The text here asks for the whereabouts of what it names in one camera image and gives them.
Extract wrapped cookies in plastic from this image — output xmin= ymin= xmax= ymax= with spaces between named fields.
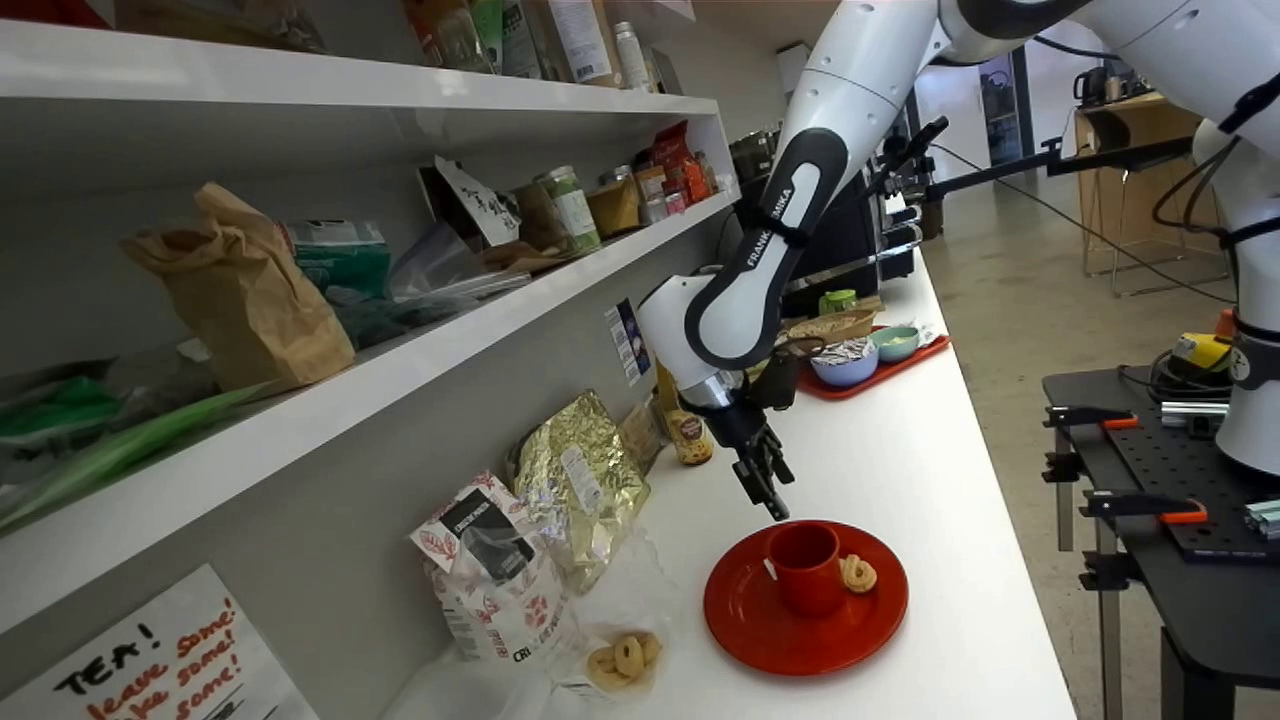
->
xmin=585 ymin=629 xmax=663 ymax=697

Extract orange and green packet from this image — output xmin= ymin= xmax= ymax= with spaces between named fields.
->
xmin=401 ymin=0 xmax=512 ymax=76

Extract handwritten tea sign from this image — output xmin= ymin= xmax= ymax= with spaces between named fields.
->
xmin=0 ymin=564 xmax=319 ymax=720

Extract red round plate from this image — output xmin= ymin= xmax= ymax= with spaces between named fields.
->
xmin=702 ymin=517 xmax=911 ymax=679

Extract green plastic packets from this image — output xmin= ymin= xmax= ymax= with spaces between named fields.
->
xmin=0 ymin=355 xmax=275 ymax=540

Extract teal green box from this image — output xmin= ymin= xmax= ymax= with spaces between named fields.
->
xmin=289 ymin=215 xmax=398 ymax=304

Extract yellow glass bottle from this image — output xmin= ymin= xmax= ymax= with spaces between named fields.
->
xmin=647 ymin=370 xmax=719 ymax=472

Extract small black wall sign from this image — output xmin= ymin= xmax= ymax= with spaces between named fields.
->
xmin=608 ymin=297 xmax=657 ymax=389

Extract white bag with black label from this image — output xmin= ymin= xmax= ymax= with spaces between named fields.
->
xmin=410 ymin=472 xmax=573 ymax=668

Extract black coffee machine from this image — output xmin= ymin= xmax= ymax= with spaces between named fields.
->
xmin=730 ymin=129 xmax=930 ymax=319

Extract blue and white bowl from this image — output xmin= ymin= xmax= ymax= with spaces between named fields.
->
xmin=809 ymin=335 xmax=884 ymax=394

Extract short orange handled clamp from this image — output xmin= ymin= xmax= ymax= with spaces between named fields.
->
xmin=1042 ymin=404 xmax=1147 ymax=440

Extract jar with white label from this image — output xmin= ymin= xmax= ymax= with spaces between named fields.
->
xmin=540 ymin=164 xmax=604 ymax=259

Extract dark kettle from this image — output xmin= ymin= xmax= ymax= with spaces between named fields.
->
xmin=1067 ymin=63 xmax=1129 ymax=113

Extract white plastic bottle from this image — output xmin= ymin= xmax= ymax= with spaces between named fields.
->
xmin=608 ymin=17 xmax=662 ymax=95

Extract long orange handled clamp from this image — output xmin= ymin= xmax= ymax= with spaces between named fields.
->
xmin=1081 ymin=487 xmax=1216 ymax=537

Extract clear plastic bag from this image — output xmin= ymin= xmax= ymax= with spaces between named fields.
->
xmin=380 ymin=225 xmax=540 ymax=327

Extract wooden counter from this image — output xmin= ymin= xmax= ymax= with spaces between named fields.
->
xmin=1072 ymin=88 xmax=1235 ymax=282

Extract gold foil bag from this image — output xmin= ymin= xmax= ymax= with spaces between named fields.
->
xmin=512 ymin=394 xmax=657 ymax=600

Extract red snack packets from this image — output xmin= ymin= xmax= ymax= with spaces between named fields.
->
xmin=647 ymin=119 xmax=726 ymax=211

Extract jar with yellow contents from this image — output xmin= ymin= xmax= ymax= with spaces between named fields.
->
xmin=585 ymin=164 xmax=647 ymax=243

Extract black camera boom pole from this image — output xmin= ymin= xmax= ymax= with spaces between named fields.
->
xmin=915 ymin=129 xmax=1207 ymax=209

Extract pale green bowl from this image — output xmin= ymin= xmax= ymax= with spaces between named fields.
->
xmin=871 ymin=319 xmax=930 ymax=366

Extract black work table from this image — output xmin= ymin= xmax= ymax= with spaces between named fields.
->
xmin=1042 ymin=366 xmax=1280 ymax=720

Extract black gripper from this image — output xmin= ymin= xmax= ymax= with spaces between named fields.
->
xmin=675 ymin=352 xmax=804 ymax=524

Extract white wall shelf unit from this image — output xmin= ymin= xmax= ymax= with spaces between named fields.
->
xmin=0 ymin=17 xmax=743 ymax=644

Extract white tall carton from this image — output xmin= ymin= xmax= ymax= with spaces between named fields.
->
xmin=540 ymin=0 xmax=619 ymax=88

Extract red cup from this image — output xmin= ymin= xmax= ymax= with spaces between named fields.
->
xmin=762 ymin=521 xmax=848 ymax=621

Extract white and black carton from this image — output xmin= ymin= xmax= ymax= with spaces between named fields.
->
xmin=415 ymin=156 xmax=525 ymax=256

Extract red serving tray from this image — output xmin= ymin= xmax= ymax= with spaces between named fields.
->
xmin=797 ymin=333 xmax=951 ymax=404

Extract round beige cookie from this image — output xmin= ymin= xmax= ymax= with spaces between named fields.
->
xmin=838 ymin=552 xmax=879 ymax=600

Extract brown paper bag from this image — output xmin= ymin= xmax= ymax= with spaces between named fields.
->
xmin=125 ymin=179 xmax=360 ymax=395

